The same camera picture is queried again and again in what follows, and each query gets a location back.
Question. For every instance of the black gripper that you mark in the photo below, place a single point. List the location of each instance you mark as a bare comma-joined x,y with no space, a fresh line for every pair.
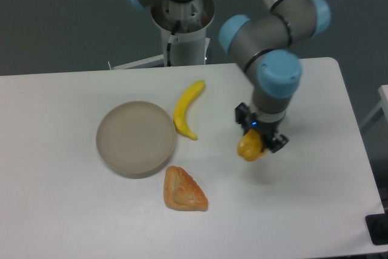
266,124

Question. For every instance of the yellow bell pepper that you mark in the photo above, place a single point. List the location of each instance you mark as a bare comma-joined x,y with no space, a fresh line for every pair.
251,146

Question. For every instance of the golden pastry turnover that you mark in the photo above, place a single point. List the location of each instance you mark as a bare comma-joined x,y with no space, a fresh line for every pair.
181,192

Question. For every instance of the yellow banana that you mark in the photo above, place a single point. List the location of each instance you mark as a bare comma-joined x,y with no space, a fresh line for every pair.
185,100

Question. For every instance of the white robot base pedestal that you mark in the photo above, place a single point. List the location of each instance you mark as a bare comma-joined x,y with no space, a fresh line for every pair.
183,34

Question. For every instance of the white table at right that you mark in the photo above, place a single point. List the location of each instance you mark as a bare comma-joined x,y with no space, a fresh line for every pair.
377,112

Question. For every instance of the black device at table edge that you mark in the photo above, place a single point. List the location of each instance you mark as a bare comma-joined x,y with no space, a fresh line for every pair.
377,228

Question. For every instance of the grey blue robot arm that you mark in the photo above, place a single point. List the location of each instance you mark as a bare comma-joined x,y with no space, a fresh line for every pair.
258,47

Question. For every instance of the beige round plate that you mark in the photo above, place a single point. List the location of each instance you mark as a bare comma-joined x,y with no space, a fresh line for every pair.
136,139

